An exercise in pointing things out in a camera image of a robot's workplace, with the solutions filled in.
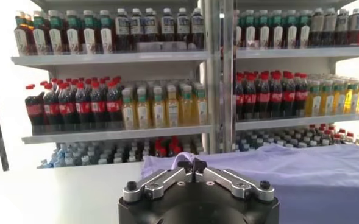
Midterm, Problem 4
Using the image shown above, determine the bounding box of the dark bottle grey label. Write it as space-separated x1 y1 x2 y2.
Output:
324 8 338 46
310 8 325 47

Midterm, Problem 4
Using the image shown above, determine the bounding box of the green cap tea bottle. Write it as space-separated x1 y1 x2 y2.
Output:
243 9 257 49
65 10 82 55
298 9 311 49
99 10 115 54
32 10 51 55
271 9 285 49
285 9 299 49
235 10 243 48
257 9 271 49
82 10 98 55
48 10 65 55

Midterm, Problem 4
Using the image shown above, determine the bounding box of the red cap cola bottle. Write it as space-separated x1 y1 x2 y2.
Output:
90 81 107 128
75 82 91 129
59 83 76 130
235 75 245 121
154 138 168 158
282 72 296 118
168 136 182 156
43 83 61 131
269 72 284 119
243 74 257 120
256 72 271 119
106 81 124 128
25 85 46 135
294 73 308 117

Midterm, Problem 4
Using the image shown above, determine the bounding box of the purple t-shirt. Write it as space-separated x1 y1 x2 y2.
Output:
141 143 359 224

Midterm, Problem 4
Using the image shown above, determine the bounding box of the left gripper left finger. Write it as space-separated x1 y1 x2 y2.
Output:
123 160 195 203

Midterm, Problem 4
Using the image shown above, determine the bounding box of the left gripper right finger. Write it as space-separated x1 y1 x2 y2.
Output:
193 158 276 203

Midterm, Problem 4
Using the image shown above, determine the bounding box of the grey metal shelf unit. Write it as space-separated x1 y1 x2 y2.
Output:
10 0 221 170
220 0 359 153

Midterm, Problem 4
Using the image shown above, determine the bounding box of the reddish tea bottle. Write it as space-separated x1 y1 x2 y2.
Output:
14 10 34 56

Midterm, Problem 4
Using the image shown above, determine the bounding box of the blue water bottle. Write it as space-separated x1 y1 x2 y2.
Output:
40 158 57 169
55 144 69 167

